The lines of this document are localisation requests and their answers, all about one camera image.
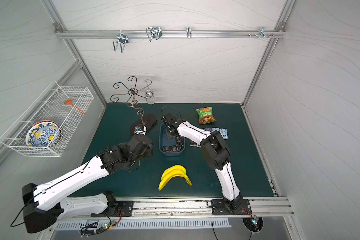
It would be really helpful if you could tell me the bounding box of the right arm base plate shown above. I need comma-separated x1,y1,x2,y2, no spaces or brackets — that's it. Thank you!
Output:
207,199,253,216

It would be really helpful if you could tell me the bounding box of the clear glass cup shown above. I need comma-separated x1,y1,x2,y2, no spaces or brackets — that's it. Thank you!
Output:
144,79,156,105

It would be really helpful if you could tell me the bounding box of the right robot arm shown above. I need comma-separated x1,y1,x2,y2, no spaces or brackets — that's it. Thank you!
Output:
162,113,243,210

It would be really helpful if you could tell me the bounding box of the green snack bag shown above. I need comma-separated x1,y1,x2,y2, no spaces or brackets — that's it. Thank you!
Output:
196,107,216,125

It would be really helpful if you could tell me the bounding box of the aluminium front rail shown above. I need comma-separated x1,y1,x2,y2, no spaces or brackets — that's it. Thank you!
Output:
58,195,295,220

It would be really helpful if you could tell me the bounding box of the yellow banana bunch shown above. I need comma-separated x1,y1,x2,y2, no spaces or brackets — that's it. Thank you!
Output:
158,165,192,191

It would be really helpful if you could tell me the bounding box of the metal scroll stand dark base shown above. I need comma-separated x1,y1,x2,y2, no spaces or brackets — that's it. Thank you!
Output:
110,76,157,135

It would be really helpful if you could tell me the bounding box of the metal double hook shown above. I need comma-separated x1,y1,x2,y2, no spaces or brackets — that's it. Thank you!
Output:
113,31,129,53
146,26,163,42

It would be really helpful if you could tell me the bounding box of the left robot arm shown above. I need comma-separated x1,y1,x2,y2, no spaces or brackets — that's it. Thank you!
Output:
22,134,153,234

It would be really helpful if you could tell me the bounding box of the metal bracket hook right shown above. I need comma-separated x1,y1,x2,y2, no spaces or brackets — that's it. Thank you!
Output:
248,27,275,39

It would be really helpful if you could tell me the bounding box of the white blue tissue pack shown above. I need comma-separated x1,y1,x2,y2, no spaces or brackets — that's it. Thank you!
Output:
219,128,228,140

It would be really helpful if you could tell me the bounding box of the metal double hook left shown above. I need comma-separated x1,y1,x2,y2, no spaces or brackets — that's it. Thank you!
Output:
113,31,129,53

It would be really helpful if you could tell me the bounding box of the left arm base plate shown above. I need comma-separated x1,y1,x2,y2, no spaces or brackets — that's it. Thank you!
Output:
91,201,134,218

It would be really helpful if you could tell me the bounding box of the black Face tissue pack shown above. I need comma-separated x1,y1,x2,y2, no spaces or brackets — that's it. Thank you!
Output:
190,141,200,148

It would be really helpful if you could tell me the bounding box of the small metal hook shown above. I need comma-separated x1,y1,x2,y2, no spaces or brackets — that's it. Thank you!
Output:
186,27,192,39

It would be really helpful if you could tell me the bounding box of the teal plastic storage box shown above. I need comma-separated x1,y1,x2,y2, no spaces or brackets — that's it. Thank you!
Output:
159,124,186,157

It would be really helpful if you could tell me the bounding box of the blue yellow patterned plate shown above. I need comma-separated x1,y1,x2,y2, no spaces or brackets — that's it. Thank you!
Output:
25,121,61,147

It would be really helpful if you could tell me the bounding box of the aluminium rail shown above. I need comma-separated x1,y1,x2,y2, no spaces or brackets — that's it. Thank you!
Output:
58,195,295,220
55,29,287,40

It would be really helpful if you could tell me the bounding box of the aluminium top rail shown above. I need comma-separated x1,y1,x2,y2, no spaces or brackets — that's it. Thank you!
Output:
55,29,287,40

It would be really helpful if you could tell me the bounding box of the orange plastic spoon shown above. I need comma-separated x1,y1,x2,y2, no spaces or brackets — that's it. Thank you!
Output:
65,100,86,116

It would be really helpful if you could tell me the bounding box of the metal double hook middle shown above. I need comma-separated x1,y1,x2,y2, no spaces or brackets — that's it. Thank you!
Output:
146,26,163,42

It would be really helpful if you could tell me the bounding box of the white wire basket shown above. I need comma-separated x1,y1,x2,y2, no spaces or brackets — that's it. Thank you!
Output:
0,81,94,157

